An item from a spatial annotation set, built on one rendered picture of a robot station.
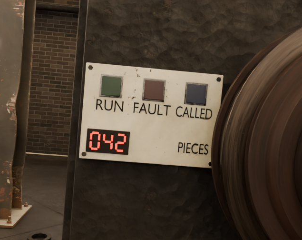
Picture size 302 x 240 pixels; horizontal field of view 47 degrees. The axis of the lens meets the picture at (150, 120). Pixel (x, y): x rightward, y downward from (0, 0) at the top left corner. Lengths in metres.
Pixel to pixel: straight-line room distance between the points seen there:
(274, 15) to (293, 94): 0.24
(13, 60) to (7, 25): 0.31
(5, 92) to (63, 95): 3.57
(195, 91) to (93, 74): 0.19
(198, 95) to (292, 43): 0.19
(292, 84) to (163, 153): 0.26
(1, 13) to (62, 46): 3.58
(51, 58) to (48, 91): 0.62
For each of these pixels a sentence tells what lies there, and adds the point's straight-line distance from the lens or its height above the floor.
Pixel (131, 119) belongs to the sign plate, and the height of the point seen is 1.14.
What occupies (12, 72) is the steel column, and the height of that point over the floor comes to 1.32.
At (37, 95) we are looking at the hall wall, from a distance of 6.86.
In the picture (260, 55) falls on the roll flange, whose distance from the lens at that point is 0.62.
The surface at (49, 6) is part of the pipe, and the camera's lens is 6.68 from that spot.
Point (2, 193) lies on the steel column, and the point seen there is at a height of 0.26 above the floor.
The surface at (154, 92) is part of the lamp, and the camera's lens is 0.64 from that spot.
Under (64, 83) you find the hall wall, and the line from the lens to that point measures 6.75.
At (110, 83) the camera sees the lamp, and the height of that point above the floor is 1.20.
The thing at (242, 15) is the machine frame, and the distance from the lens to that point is 0.72.
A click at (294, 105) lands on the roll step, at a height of 1.19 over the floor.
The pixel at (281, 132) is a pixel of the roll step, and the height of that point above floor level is 1.15.
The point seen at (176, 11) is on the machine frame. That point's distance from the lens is 0.69.
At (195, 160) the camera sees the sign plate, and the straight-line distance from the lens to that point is 0.67.
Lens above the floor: 1.18
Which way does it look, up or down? 3 degrees down
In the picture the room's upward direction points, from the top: 5 degrees clockwise
